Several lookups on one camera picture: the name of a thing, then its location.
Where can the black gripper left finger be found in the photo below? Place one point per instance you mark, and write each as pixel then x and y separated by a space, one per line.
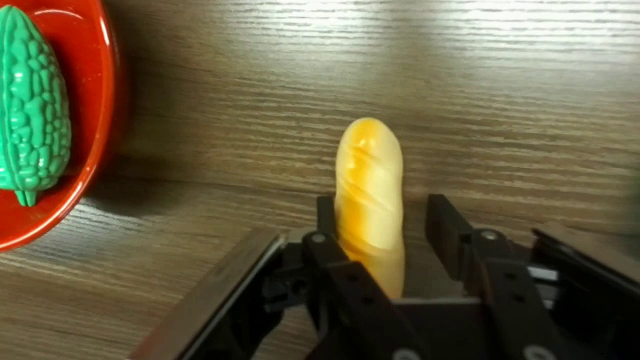
pixel 352 312

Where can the red bowl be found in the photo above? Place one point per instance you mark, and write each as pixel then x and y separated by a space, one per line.
pixel 93 87

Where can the brown bread toy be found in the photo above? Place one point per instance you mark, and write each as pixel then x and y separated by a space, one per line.
pixel 369 201

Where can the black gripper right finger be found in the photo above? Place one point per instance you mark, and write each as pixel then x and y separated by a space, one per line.
pixel 507 301

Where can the green bitter gourd toy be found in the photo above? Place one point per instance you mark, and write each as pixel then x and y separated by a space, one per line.
pixel 32 113

